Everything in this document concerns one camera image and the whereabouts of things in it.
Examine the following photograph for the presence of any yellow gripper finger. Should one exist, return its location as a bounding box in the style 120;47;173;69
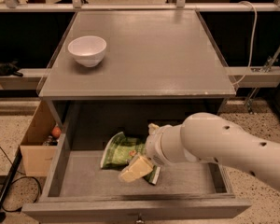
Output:
148;123;159;134
119;154;153;183

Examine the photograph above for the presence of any green jalapeno chip bag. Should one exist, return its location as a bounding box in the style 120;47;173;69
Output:
100;132;161;185

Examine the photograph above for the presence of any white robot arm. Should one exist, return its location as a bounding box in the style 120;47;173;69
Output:
119;112;280;192

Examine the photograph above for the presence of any open grey top drawer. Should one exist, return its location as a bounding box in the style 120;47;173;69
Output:
22;101;250;223

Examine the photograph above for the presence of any grey cabinet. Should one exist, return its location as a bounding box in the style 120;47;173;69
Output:
39;10;235;124

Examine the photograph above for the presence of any orange ball in box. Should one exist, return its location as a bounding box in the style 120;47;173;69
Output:
51;127;61;139

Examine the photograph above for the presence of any white bowl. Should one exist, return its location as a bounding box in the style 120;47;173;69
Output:
67;35;106;67

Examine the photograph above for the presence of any cardboard box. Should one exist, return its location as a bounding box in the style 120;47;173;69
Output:
20;102;59;177

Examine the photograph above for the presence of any black floor cable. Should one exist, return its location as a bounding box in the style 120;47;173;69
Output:
0;136;43;214

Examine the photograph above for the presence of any metal frame rail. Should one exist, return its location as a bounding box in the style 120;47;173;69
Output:
0;2;280;12

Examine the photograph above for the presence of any black object on rail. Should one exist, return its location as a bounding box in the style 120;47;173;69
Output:
0;61;23;77

